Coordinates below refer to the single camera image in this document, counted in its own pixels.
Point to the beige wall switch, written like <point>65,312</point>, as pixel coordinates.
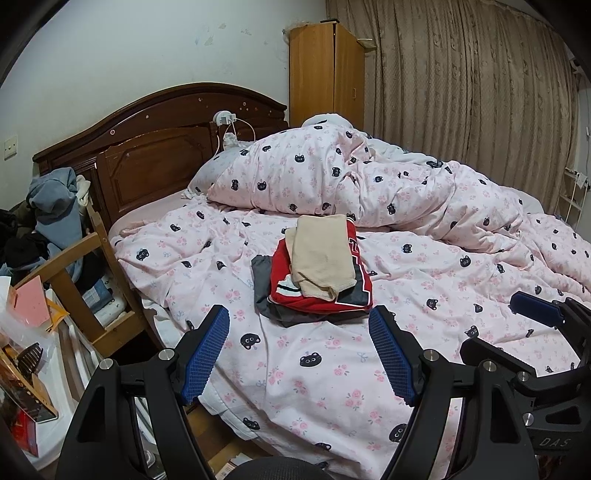
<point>9,147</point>

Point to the folded blue plaid cloth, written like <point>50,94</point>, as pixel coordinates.
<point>101,297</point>

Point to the white cloth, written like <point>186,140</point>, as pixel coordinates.
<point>83,189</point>

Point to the pink paper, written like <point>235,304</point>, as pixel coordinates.
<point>32,300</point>

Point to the dark wooden headboard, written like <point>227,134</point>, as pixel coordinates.
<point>152,152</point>

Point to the black hair clip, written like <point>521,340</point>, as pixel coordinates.
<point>28,359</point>

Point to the cat print quilt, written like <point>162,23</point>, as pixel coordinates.
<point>323,175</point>

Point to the blue hoodie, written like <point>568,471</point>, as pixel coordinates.
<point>55,217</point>

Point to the grey garment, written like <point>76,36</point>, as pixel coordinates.
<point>263,286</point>

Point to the pink fitted sheet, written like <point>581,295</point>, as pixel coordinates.
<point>138,219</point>

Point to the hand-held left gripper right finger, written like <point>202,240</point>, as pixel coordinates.
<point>392,355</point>

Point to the cat print bed sheet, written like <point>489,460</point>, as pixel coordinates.
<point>323,369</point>

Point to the grey white pillow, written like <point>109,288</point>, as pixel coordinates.
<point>207,173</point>

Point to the wooden wardrobe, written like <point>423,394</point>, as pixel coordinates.
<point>318,78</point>

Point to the beige curtain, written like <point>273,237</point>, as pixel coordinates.
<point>461,92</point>

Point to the beige pants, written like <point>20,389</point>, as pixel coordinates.
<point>318,254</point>

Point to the red jersey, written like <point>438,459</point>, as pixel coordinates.
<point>280,272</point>

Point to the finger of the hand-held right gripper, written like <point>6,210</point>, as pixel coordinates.
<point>503,360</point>
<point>535,307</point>

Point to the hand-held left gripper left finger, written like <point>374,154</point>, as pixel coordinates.
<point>205,355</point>

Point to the white shelf rack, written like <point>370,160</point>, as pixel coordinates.
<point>581,179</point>

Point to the black clothes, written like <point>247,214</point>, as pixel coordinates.
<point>23,249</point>

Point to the wooden chair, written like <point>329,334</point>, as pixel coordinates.
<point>60,265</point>

